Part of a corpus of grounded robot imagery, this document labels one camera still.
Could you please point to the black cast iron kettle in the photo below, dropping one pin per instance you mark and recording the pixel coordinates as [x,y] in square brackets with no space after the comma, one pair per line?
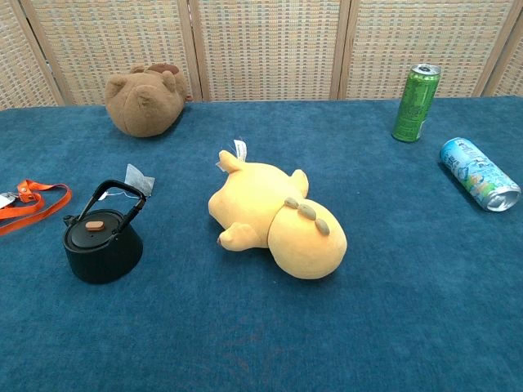
[104,253]

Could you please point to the black kettle lid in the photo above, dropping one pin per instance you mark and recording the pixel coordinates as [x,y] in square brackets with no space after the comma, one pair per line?
[92,232]

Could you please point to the yellow plush dinosaur toy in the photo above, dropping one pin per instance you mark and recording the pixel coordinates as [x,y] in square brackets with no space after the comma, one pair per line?
[282,216]

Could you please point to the blue carpet table cover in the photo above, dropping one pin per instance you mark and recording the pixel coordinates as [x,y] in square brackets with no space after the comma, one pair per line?
[261,318]

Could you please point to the brown plush bear toy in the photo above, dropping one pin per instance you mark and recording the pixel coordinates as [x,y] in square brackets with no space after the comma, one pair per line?
[141,108]

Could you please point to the green drink can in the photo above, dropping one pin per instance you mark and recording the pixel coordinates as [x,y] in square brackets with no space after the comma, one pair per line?
[414,104]

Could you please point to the light blue drink can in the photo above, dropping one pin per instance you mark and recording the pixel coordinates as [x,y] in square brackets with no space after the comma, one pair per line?
[476,173]

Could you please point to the woven folding screen wooden frame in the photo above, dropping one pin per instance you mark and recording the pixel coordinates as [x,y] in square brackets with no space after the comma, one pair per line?
[265,45]

